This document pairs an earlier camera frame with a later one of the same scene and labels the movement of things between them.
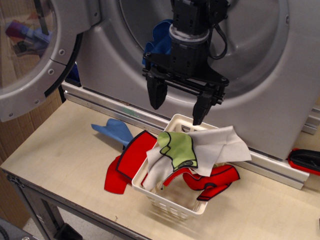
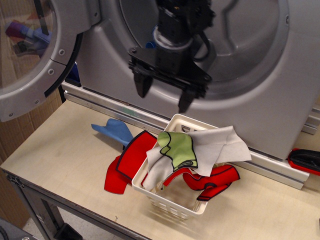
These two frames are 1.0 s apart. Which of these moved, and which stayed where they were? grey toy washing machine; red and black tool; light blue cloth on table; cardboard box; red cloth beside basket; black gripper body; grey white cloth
Moved: black gripper body
Stayed: cardboard box; red and black tool; grey toy washing machine; light blue cloth on table; grey white cloth; red cloth beside basket
